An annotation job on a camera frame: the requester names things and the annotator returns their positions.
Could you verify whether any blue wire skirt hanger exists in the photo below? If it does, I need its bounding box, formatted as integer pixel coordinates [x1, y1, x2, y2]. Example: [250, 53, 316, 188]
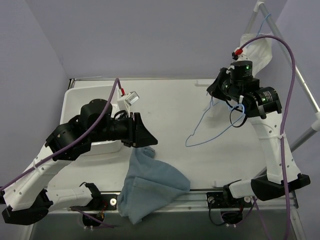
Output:
[184, 96, 246, 148]

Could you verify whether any aluminium mounting rail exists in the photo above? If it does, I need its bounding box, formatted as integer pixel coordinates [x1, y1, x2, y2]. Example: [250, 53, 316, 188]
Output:
[32, 189, 286, 213]

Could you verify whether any metal clothes rack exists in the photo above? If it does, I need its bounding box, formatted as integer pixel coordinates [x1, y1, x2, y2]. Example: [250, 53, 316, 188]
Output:
[243, 0, 320, 181]

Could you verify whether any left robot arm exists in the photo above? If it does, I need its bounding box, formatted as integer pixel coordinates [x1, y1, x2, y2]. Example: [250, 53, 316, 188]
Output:
[0, 99, 158, 226]

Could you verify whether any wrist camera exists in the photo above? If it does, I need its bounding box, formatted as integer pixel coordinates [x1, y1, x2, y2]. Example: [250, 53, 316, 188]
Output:
[231, 47, 250, 62]
[117, 91, 140, 113]

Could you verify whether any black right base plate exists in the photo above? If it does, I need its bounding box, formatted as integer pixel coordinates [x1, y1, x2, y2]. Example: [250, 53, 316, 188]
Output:
[206, 191, 235, 209]

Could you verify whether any white shirt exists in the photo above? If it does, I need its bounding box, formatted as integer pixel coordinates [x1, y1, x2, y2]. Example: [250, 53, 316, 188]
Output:
[237, 38, 273, 77]

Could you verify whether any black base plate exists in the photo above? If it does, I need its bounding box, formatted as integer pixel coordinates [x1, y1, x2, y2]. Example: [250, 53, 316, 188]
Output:
[206, 191, 235, 209]
[95, 193, 118, 211]

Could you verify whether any blue wire shirt hanger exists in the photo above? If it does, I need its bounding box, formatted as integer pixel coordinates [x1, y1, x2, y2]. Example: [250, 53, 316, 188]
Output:
[256, 13, 272, 37]

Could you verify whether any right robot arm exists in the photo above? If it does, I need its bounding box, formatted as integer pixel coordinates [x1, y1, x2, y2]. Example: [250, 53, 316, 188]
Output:
[207, 60, 311, 207]

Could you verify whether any light blue denim skirt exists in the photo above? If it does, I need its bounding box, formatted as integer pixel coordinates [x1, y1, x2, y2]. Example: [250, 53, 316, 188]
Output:
[117, 146, 191, 225]

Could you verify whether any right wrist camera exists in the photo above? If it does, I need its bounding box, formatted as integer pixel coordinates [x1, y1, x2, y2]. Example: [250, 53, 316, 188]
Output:
[231, 47, 250, 62]

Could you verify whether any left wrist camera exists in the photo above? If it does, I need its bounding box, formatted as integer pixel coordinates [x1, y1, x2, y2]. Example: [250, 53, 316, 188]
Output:
[117, 91, 140, 113]

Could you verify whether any white plastic bin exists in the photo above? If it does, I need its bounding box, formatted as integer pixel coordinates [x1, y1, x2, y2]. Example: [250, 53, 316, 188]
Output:
[60, 85, 122, 157]

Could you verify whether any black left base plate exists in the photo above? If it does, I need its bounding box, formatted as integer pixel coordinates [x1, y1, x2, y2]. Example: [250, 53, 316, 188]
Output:
[95, 193, 118, 211]

